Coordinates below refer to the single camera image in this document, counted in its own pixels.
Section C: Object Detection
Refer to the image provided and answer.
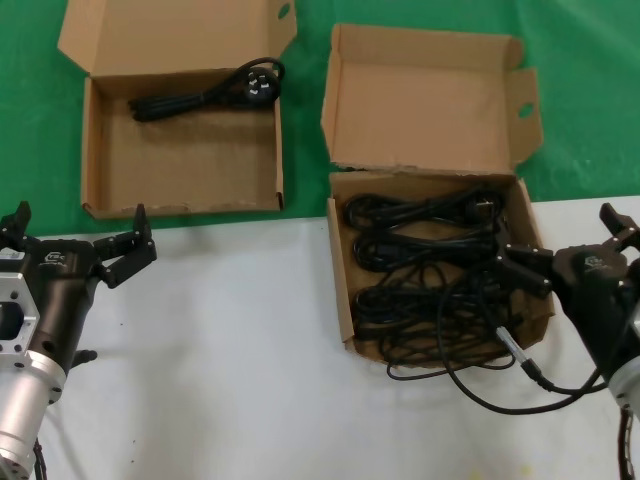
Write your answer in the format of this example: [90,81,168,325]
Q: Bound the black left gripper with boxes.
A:
[0,201,160,375]

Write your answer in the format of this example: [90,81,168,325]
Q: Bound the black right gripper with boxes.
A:
[494,202,640,380]

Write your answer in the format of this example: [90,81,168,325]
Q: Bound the open cardboard box clean flaps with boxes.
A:
[56,0,299,220]

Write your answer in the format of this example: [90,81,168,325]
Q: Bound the open cardboard box torn edge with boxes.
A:
[319,22,557,360]

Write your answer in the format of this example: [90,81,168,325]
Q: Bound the green table cloth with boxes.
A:
[0,0,640,236]

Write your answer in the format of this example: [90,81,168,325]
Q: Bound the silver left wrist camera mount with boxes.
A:
[0,272,41,371]

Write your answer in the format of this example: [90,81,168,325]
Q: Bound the black cable with silver connector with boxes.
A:
[436,273,622,416]

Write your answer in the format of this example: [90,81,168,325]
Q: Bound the black power cord bundle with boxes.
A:
[344,185,507,232]
[351,230,502,275]

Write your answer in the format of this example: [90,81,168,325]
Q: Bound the tangled black power cord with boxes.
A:
[352,269,526,357]

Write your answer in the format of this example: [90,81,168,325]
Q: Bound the loose black power cord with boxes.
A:
[384,349,519,382]

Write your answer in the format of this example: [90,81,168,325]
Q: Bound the black right wrist cable chain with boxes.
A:
[617,405,640,480]

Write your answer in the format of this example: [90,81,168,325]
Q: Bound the black wrist cable chain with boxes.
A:
[29,433,52,480]
[617,405,640,480]

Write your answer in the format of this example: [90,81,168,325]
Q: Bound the black left wrist cable chain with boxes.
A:
[29,433,52,480]

